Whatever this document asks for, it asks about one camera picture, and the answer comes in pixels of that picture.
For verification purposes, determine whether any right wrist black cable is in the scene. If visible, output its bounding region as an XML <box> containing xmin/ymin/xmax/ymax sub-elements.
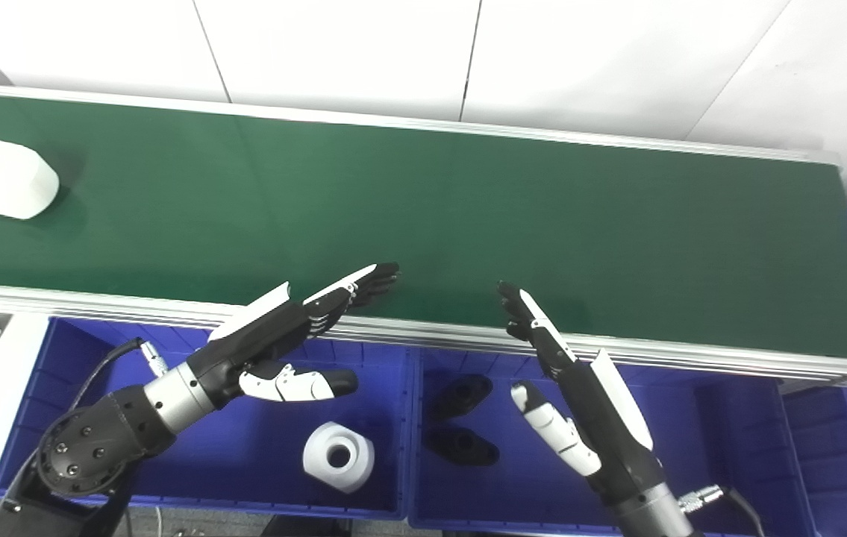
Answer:
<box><xmin>677</xmin><ymin>485</ymin><xmax>767</xmax><ymax>537</ymax></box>

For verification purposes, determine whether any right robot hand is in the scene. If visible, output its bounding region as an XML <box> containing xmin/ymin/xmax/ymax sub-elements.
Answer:
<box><xmin>496</xmin><ymin>280</ymin><xmax>666</xmax><ymax>508</ymax></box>

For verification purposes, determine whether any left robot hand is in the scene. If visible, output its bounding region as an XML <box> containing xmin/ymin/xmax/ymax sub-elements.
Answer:
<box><xmin>186</xmin><ymin>261</ymin><xmax>401</xmax><ymax>407</ymax></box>

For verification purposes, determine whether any green conveyor belt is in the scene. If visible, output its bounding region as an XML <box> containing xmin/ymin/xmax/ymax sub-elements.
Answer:
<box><xmin>0</xmin><ymin>82</ymin><xmax>847</xmax><ymax>389</ymax></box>
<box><xmin>0</xmin><ymin>91</ymin><xmax>847</xmax><ymax>362</ymax></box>

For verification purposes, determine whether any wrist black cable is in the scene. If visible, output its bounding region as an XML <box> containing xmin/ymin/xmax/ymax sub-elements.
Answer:
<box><xmin>65</xmin><ymin>337</ymin><xmax>170</xmax><ymax>415</ymax></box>
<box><xmin>677</xmin><ymin>485</ymin><xmax>767</xmax><ymax>537</ymax></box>

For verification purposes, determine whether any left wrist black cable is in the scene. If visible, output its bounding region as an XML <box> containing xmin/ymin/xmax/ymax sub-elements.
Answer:
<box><xmin>65</xmin><ymin>337</ymin><xmax>170</xmax><ymax>415</ymax></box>

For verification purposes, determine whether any black oval flange part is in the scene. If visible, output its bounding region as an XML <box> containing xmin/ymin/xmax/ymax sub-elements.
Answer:
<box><xmin>423</xmin><ymin>425</ymin><xmax>500</xmax><ymax>467</ymax></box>
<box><xmin>431</xmin><ymin>374</ymin><xmax>493</xmax><ymax>420</ymax></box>

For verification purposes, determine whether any white hexagonal plastic part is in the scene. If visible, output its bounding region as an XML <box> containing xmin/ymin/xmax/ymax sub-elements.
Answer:
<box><xmin>0</xmin><ymin>139</ymin><xmax>60</xmax><ymax>221</ymax></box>
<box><xmin>302</xmin><ymin>421</ymin><xmax>376</xmax><ymax>494</ymax></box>

